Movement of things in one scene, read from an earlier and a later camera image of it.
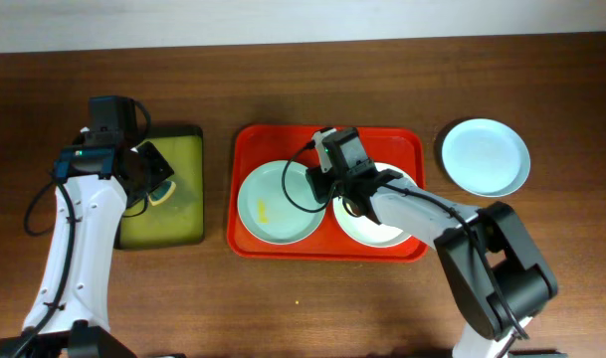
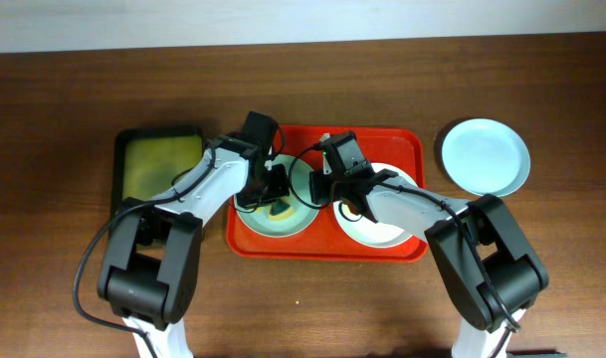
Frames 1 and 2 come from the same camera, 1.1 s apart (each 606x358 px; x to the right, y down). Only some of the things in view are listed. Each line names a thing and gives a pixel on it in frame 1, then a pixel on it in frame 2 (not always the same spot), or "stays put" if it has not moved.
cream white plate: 363,229 stays put
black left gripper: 150,166 to 265,194
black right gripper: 319,193 stays put
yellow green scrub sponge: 163,191 to 280,209
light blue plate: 487,156 stays put
